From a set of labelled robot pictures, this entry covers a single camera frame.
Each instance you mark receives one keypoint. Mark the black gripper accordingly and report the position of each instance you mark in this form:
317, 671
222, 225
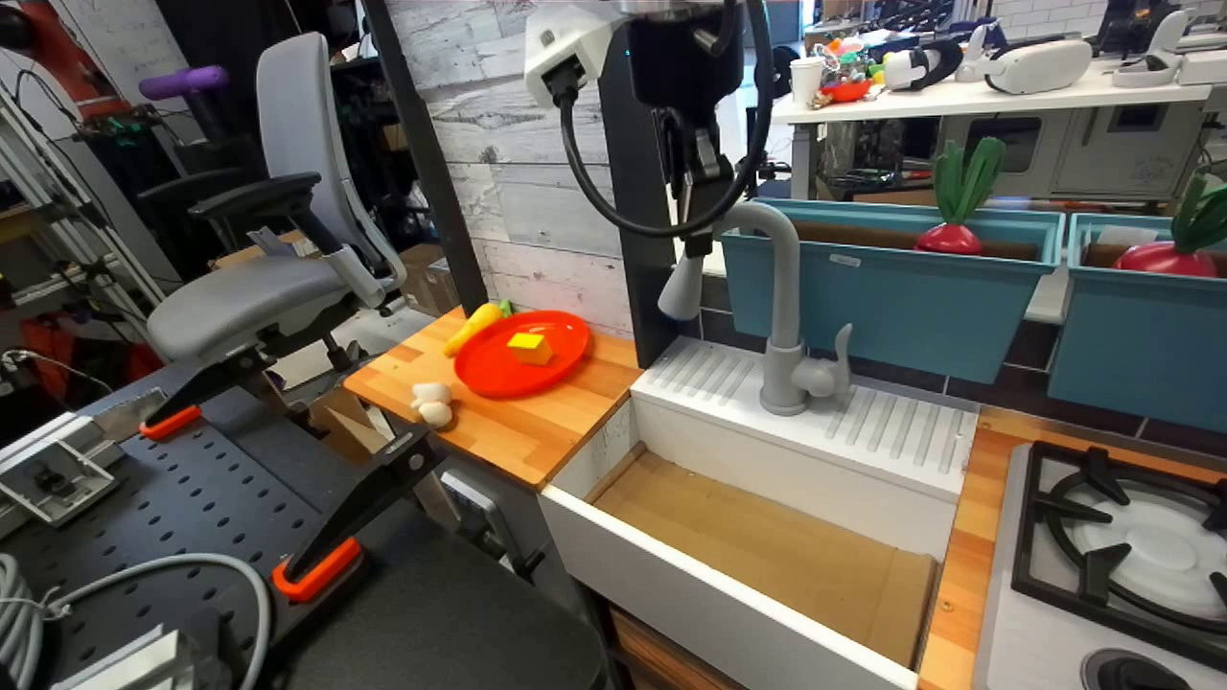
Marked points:
685, 52

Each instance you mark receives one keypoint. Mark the grey tap faucet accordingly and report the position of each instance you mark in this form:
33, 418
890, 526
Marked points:
785, 330

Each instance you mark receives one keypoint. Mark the white cup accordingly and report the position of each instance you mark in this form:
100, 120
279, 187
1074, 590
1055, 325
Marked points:
808, 83

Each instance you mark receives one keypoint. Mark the red bowl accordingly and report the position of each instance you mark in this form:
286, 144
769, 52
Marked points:
846, 92

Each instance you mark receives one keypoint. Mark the white brick backsplash panel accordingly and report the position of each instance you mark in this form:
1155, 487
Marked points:
524, 193

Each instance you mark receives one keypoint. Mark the teal planter box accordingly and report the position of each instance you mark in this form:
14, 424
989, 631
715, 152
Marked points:
896, 308
1138, 346

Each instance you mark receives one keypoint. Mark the yellow toy cheese block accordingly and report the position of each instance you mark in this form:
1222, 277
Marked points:
527, 346

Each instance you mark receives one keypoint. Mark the red toy radish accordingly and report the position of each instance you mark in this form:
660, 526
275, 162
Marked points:
954, 230
1171, 258

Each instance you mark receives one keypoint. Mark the yellow toy corn cob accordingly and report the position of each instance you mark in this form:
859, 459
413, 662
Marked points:
477, 327

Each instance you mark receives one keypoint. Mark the black slanted beam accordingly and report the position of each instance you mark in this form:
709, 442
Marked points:
422, 155

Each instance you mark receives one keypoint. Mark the white background table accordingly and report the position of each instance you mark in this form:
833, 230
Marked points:
970, 102

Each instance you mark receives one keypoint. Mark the red round plate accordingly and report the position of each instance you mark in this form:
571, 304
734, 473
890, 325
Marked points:
501, 368

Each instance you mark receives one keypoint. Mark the wooden kitchen countertop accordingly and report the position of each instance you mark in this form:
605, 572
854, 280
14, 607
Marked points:
539, 424

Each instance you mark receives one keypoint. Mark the white VR headset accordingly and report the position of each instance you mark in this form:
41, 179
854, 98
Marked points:
1037, 61

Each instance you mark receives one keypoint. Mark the white toy garlic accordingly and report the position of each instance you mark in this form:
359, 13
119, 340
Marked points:
436, 405

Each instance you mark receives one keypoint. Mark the white toy sink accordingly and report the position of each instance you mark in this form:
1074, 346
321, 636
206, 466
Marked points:
715, 598

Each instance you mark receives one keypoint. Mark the grey office chair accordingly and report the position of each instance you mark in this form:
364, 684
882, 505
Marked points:
244, 308

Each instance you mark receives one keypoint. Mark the black pegboard table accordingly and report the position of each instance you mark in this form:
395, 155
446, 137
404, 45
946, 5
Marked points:
422, 625

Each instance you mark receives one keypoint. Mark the silver stove with black grates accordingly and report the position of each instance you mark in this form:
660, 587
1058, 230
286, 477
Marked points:
1020, 636

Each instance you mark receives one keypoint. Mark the white square socket box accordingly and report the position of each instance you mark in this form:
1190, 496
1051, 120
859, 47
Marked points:
58, 484

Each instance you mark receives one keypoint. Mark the white flat box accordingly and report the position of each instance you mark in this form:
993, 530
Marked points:
119, 662

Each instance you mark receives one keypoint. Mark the black upright panel post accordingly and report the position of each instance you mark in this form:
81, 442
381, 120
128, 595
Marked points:
635, 193

